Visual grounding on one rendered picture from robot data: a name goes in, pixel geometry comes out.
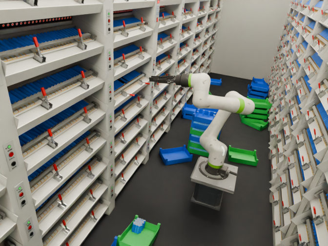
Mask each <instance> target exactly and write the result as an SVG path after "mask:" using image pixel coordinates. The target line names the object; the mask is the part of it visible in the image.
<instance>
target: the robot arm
mask: <svg viewBox="0 0 328 246"><path fill-rule="evenodd" d="M149 81H150V82H158V83H167V84H170V83H175V84H176V85H181V86H182V87H185V88H186V87H193V88H194V92H193V98H192V103H193V105H194V106H195V107H196V108H210V109H218V112H217V114H216V116H215V117H214V119H213V120H212V122H211V124H210V125H209V126H208V128H207V129H206V131H205V132H204V133H203V134H202V135H201V137H200V144H201V146H202V147H203V148H204V149H205V150H206V151H207V152H208V153H209V157H208V163H207V164H206V165H205V170H206V172H207V173H209V174H211V175H215V176H218V175H220V176H221V177H224V176H226V175H228V174H229V173H230V174H233V175H235V176H237V173H235V172H233V171H230V169H228V166H225V165H223V164H224V161H225V158H226V153H227V146H226V145H225V144H224V143H222V142H220V141H219V140H217V137H218V135H219V133H220V131H221V129H222V127H223V126H224V124H225V122H226V121H227V119H228V117H229V116H230V114H231V113H237V114H243V115H249V114H251V113H252V112H253V111H254V109H255V104H254V102H253V101H252V100H250V99H248V98H246V97H244V96H242V95H240V94H239V93H238V92H236V91H230V92H228V93H227V94H226V95H225V97H220V96H214V95H209V94H208V93H209V87H210V82H211V79H210V76H209V75H208V74H206V73H198V74H188V73H186V71H185V72H184V73H183V74H182V75H176V76H175V75H174V76H151V77H149Z"/></svg>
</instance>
